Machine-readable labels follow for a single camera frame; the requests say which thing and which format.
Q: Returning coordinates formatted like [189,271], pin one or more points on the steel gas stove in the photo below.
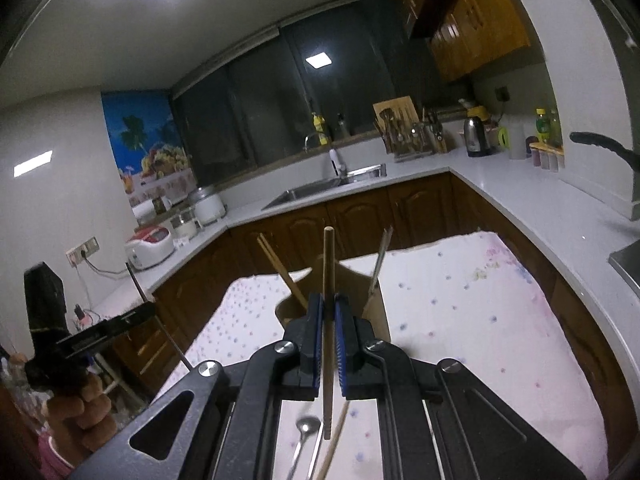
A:
[627,265]

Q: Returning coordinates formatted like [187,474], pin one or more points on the metal chopstick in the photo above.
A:
[376,275]
[386,250]
[165,335]

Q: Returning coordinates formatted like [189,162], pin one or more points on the wooden utensil holder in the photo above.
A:
[372,320]

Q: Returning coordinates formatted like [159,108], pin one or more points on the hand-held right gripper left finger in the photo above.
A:
[317,355]

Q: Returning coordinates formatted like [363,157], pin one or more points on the white rice cooker steel lid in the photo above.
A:
[209,207]

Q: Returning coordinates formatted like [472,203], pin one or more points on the red and white rice cooker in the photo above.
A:
[150,250]

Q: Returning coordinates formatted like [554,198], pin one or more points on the small glass-lidded pot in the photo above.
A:
[184,226]

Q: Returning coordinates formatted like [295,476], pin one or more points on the dark bottle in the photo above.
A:
[342,127]

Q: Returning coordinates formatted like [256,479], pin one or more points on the dark kitchen window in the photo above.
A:
[280,110]

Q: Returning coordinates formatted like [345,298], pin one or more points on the green plastic item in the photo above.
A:
[503,138]

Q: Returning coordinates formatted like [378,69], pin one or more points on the white dotted tablecloth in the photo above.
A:
[475,320]

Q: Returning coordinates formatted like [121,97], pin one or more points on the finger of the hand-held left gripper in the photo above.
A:
[115,325]

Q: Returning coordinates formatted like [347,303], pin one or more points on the person's left hand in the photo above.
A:
[82,417]

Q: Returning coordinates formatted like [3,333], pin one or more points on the wall socket strip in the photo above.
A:
[82,251]

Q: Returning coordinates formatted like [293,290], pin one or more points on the steel sink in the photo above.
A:
[310,192]

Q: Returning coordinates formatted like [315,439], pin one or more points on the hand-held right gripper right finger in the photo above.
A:
[340,355]

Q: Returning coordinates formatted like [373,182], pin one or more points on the kitchen utensil rack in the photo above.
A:
[415,140]

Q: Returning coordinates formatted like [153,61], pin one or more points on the yellow dish soap bottle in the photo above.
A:
[320,130]

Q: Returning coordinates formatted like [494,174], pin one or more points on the spice jar rack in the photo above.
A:
[547,157]

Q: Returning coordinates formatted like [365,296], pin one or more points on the tropical fruit wall poster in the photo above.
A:
[140,140]

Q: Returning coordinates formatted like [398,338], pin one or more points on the green yellow-capped bottle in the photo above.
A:
[542,127]

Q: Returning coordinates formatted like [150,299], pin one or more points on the steel electric kettle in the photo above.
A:
[477,135]

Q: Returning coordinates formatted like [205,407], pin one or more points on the wooden cutting board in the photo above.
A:
[400,107]

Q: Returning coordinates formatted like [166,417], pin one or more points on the kitchen faucet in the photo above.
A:
[337,160]

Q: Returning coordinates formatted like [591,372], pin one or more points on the metal spoon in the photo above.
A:
[307,426]

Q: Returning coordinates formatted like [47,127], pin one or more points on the dark wall outlet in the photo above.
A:
[502,94]

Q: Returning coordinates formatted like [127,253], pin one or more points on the wooden wall cabinets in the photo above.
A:
[475,25]

